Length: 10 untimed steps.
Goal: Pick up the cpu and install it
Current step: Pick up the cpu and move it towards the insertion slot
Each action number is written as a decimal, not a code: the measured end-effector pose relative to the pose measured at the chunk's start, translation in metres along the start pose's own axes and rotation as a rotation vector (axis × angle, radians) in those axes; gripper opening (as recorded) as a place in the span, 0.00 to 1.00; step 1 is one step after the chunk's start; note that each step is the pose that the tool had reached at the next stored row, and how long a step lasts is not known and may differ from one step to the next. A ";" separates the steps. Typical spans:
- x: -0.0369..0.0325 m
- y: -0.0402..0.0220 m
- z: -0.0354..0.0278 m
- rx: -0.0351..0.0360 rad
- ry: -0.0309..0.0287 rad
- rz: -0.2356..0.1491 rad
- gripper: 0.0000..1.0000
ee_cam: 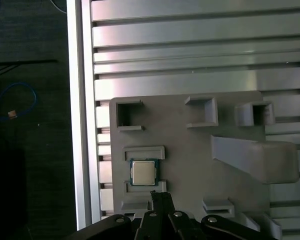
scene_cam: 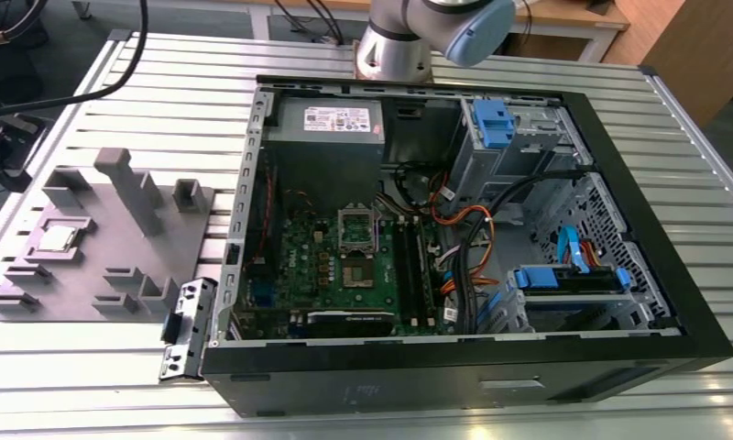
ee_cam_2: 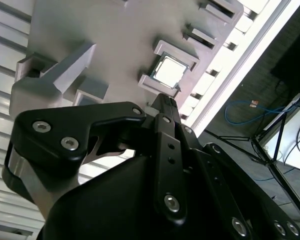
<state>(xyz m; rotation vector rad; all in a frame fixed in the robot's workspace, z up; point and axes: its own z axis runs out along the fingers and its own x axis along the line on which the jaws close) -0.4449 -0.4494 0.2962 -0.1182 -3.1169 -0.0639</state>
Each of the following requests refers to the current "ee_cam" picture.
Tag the grey parts rack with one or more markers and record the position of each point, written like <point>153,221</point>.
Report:
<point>190,162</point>

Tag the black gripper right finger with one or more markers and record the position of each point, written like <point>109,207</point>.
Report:
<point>180,225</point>

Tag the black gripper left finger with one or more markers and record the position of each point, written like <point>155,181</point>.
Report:
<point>150,225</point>

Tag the silver CPU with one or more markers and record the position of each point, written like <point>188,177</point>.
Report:
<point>144,172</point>

